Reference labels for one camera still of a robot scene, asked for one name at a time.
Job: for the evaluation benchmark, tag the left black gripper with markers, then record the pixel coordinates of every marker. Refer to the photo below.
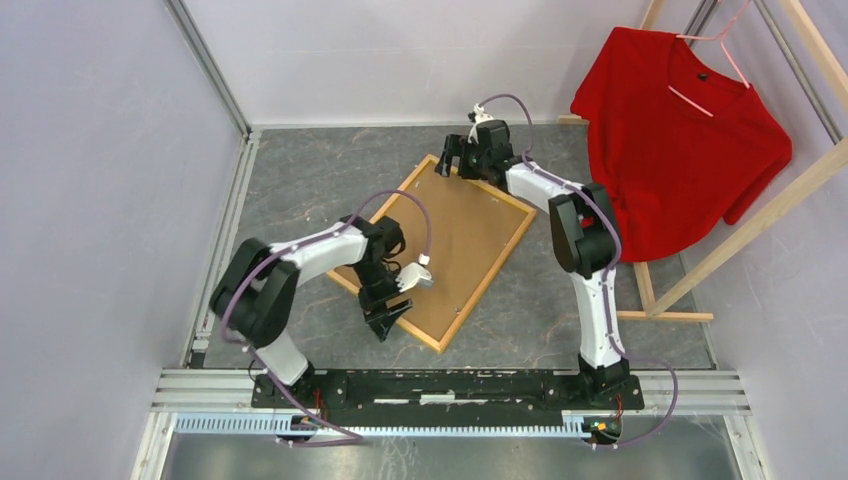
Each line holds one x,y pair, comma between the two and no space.
375,310

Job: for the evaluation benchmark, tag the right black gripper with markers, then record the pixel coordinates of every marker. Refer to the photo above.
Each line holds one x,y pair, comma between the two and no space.
457,144

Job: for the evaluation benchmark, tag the brown cardboard backing board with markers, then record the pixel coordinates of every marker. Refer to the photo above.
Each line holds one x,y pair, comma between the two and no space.
457,245

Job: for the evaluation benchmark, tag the yellow wooden picture frame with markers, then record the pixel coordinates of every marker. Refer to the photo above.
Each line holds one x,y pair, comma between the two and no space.
437,331

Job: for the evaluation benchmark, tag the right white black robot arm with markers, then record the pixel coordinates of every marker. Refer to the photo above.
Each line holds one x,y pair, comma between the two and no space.
584,235

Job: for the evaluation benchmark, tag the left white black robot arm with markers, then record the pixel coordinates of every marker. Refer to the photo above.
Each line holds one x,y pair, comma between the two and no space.
254,297

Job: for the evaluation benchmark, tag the red t-shirt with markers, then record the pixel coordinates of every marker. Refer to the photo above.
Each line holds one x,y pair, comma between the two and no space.
679,147

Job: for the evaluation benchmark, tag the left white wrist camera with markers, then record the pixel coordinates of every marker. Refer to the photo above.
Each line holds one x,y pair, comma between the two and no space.
413,275

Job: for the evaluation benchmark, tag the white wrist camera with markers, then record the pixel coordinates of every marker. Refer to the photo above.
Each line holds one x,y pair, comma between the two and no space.
413,275
477,116

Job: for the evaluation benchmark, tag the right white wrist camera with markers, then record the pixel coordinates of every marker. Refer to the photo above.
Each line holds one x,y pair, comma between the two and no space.
477,116

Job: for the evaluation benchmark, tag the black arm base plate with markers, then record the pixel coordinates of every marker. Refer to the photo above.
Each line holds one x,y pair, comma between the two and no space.
460,398

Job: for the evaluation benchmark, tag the aluminium rail frame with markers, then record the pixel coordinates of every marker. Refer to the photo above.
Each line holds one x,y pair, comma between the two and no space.
234,424

